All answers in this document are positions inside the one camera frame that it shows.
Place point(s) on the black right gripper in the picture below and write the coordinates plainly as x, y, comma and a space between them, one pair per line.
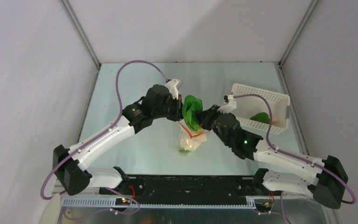
208, 116

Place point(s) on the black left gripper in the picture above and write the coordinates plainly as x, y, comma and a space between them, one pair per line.
178, 104

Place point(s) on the green bok choy toy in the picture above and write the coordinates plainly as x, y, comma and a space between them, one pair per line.
190, 106

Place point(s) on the clear zip bag orange zipper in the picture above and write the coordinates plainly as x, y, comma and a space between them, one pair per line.
185, 128

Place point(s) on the white cauliflower toy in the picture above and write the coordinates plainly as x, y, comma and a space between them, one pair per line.
189, 143

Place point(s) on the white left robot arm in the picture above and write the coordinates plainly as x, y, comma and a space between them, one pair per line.
72, 165

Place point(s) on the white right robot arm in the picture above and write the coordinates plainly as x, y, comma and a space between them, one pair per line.
322, 179

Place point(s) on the white perforated plastic basket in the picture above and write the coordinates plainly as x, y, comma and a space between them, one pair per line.
259, 101

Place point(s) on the green pepper toy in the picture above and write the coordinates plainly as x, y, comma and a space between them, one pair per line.
261, 117

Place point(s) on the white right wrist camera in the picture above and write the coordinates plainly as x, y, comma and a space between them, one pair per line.
229, 104

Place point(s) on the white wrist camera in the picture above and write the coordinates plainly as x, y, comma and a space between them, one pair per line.
229, 104
173, 86

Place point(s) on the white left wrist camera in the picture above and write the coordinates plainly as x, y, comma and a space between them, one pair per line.
173, 86

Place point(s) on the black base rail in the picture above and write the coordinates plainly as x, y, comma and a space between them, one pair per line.
218, 190

